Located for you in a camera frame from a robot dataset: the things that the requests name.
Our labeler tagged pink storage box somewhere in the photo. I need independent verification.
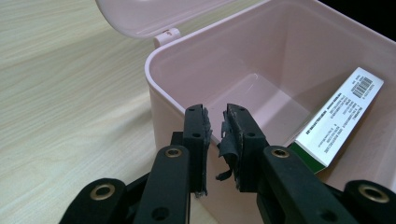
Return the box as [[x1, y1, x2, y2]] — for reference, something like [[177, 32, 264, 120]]
[[94, 0, 396, 224]]

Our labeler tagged green and white medicine box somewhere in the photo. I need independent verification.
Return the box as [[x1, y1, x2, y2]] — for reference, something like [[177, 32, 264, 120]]
[[288, 66, 385, 175]]

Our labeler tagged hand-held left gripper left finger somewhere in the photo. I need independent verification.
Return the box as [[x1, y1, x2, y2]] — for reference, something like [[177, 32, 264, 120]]
[[171, 104, 213, 199]]

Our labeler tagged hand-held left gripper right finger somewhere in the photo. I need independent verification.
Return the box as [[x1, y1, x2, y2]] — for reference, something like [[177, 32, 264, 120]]
[[216, 103, 270, 193]]

